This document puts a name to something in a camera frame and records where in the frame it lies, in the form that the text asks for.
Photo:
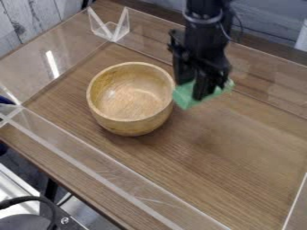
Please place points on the brown wooden bowl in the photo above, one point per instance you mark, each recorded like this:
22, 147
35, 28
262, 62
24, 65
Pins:
129, 98

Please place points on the clear acrylic tray enclosure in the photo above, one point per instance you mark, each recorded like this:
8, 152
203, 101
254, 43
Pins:
221, 168

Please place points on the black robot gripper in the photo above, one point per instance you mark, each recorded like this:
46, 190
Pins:
198, 46

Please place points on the black metal bracket with bolt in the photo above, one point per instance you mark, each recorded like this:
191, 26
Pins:
59, 220

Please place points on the white object at right edge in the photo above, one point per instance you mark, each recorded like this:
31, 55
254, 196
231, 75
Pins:
301, 45

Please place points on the black metal table leg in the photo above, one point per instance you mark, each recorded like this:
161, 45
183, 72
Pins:
51, 189

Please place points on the green rectangular block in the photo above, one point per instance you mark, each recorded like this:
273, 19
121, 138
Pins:
183, 98

